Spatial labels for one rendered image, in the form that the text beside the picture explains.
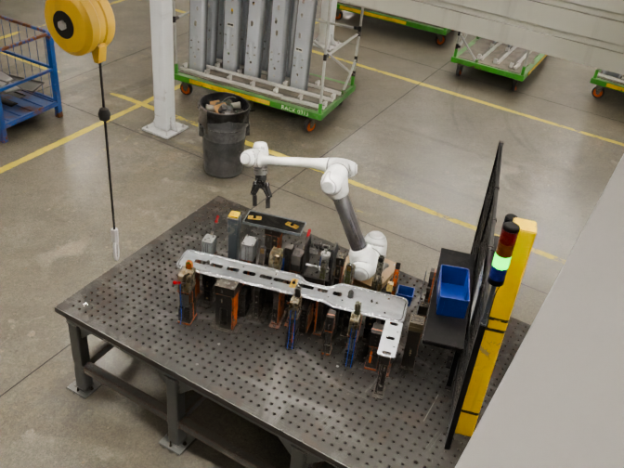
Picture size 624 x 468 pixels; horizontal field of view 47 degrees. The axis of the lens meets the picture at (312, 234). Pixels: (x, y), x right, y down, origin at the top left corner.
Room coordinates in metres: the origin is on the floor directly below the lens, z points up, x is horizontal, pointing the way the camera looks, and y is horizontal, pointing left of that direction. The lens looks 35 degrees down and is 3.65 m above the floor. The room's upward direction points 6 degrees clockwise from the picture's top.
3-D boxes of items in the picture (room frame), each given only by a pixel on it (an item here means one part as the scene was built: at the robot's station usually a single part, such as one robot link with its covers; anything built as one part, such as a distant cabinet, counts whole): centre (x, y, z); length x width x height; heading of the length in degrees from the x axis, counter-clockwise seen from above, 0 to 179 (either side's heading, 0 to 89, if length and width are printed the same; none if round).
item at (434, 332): (3.32, -0.84, 1.02); 0.90 x 0.22 x 0.03; 169
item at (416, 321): (3.03, -0.62, 0.88); 0.08 x 0.08 x 0.36; 79
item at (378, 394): (2.81, -0.46, 0.84); 0.11 x 0.06 x 0.29; 169
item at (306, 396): (3.34, -0.02, 0.68); 2.56 x 1.61 x 0.04; 62
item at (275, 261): (3.49, 0.20, 0.89); 0.13 x 0.11 x 0.38; 169
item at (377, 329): (3.01, -0.42, 0.84); 0.11 x 0.10 x 0.28; 169
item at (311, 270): (3.48, -0.06, 0.94); 0.18 x 0.13 x 0.49; 79
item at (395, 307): (3.30, 0.10, 1.00); 1.38 x 0.22 x 0.02; 79
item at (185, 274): (3.24, 0.69, 0.88); 0.15 x 0.11 x 0.36; 169
